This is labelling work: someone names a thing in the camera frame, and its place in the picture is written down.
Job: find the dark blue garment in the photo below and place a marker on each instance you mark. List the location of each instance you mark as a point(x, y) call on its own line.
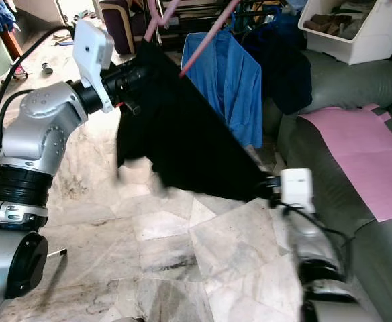
point(286, 74)

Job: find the grey sofa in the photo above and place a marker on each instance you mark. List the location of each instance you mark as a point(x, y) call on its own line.
point(350, 84)

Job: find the pink sheet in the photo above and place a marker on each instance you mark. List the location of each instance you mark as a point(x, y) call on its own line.
point(357, 154)

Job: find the black metal drying rack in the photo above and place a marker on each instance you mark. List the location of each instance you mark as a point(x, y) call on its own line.
point(162, 17)

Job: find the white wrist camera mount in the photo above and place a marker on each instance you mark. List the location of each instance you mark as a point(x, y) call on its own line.
point(92, 50)
point(297, 188)

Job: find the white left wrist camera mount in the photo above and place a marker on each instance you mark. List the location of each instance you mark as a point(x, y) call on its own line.
point(92, 50)

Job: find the black garment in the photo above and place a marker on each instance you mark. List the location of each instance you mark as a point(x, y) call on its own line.
point(189, 134)

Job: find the blue mat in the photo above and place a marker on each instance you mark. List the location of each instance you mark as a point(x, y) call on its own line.
point(63, 39)

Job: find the small grey object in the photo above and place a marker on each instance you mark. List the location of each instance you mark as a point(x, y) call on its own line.
point(46, 67)

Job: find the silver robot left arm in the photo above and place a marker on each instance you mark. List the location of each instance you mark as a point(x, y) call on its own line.
point(48, 127)

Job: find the bright blue terry garment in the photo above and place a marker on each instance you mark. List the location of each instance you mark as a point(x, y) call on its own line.
point(236, 87)

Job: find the purple sofa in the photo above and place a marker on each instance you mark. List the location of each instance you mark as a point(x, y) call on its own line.
point(122, 27)

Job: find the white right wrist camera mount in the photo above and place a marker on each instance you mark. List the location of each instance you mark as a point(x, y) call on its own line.
point(297, 188)

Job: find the brown folded clothes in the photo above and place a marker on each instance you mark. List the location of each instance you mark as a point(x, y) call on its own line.
point(333, 25)

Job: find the white plastic storage bin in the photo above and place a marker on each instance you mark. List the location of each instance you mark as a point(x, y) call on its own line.
point(377, 43)

